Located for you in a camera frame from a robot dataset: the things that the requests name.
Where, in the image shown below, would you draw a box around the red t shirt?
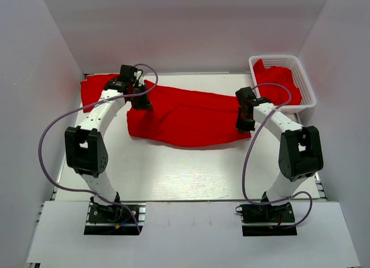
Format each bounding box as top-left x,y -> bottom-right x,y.
127,85 -> 251,148
80,74 -> 118,106

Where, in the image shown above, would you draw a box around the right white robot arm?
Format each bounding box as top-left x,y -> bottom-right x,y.
235,87 -> 324,221

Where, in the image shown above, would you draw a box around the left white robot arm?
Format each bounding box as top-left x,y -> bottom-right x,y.
65,64 -> 153,221

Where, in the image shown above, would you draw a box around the red t shirts in basket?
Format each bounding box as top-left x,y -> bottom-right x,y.
253,59 -> 302,106

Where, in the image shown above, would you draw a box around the folded red t shirt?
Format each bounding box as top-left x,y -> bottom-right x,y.
80,74 -> 118,106

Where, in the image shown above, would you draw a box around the white plastic basket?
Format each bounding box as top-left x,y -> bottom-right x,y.
249,54 -> 316,114

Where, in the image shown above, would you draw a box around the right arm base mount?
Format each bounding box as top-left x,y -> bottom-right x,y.
235,203 -> 297,237

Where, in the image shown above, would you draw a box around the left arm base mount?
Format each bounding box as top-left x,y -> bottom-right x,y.
84,203 -> 139,236

